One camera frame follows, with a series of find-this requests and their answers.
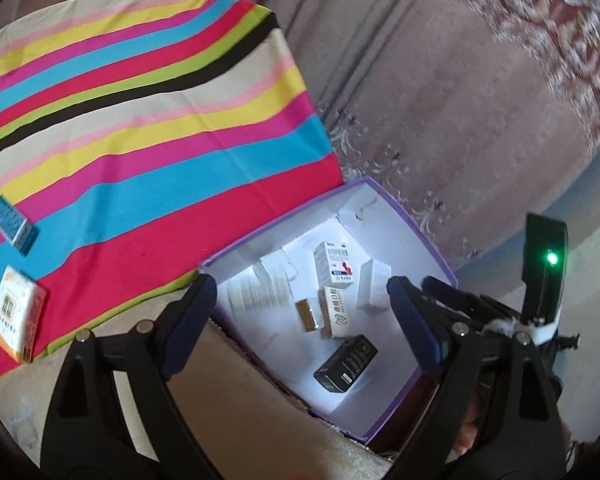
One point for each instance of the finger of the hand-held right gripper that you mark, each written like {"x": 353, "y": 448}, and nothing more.
{"x": 450, "y": 292}

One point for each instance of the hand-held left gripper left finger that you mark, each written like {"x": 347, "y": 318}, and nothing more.
{"x": 195, "y": 320}

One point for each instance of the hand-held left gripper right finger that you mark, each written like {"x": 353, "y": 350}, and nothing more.
{"x": 417, "y": 325}

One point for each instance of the small white box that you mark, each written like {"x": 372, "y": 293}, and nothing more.
{"x": 372, "y": 285}

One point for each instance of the white box with orange ends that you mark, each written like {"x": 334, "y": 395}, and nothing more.
{"x": 337, "y": 317}

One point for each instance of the black box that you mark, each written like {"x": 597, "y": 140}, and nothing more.
{"x": 345, "y": 362}

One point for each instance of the purple cardboard box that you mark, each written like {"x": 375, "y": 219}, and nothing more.
{"x": 380, "y": 230}

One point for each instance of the white box with red print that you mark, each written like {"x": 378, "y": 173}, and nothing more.
{"x": 332, "y": 260}

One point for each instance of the small gold box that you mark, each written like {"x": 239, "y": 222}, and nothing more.
{"x": 307, "y": 315}

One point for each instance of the blue small box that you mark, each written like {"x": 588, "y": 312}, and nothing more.
{"x": 12, "y": 221}

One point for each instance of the white paper leaflet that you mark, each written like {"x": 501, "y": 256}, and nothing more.
{"x": 247, "y": 295}
{"x": 278, "y": 262}

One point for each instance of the yellow and white box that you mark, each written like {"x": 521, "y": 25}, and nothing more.
{"x": 17, "y": 310}

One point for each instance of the pink patterned blanket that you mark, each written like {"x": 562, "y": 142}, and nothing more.
{"x": 430, "y": 85}

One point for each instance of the colourful striped cloth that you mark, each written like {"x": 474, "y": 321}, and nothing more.
{"x": 130, "y": 110}

